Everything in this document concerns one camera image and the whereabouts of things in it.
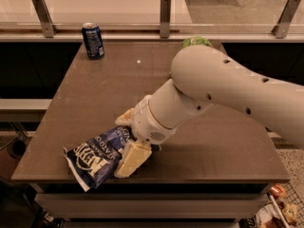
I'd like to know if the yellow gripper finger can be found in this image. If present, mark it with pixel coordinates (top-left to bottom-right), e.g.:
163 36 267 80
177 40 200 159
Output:
115 108 134 126
114 141 152 178

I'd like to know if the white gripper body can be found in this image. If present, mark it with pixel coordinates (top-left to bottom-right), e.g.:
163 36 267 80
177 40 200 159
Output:
131 95 177 144

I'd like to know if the blue Kettle chip bag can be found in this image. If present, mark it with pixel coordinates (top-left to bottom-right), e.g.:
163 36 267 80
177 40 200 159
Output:
63 125 162 193

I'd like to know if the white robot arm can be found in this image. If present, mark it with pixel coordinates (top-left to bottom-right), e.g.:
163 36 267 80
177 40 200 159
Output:
114 45 304 178

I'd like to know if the blue pepsi can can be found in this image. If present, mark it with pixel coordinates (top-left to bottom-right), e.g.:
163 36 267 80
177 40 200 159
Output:
82 23 105 60

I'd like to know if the green chip bag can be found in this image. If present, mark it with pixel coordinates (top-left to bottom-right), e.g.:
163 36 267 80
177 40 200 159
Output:
181 36 212 48

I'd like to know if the left metal railing bracket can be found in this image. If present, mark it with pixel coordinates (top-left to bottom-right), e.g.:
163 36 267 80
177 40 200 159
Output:
31 0 56 38

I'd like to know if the wire basket with snacks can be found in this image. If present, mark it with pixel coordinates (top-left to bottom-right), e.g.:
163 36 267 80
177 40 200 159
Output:
238 183 304 228

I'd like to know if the right metal railing bracket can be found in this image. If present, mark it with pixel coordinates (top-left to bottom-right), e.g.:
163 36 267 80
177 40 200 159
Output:
272 0 301 39

